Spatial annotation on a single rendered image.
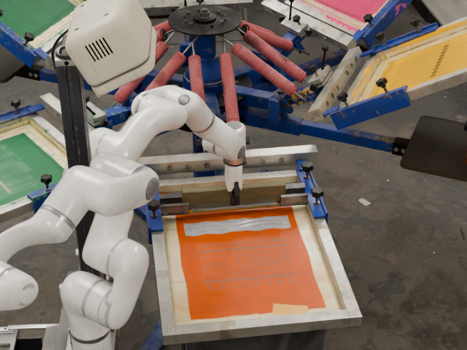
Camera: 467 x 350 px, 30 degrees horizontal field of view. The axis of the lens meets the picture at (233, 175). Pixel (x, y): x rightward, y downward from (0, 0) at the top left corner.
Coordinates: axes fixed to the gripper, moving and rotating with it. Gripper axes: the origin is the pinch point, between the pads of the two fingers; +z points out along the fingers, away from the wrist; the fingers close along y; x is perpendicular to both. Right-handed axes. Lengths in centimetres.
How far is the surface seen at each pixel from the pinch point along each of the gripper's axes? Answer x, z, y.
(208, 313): -15, 6, 50
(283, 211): 16.9, 6.0, 2.6
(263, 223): 8.9, 5.6, 8.9
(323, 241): 25.8, 2.5, 25.1
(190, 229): -16.0, 5.5, 9.1
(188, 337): -22, 4, 61
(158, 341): -28, 96, -32
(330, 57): 63, 9, -118
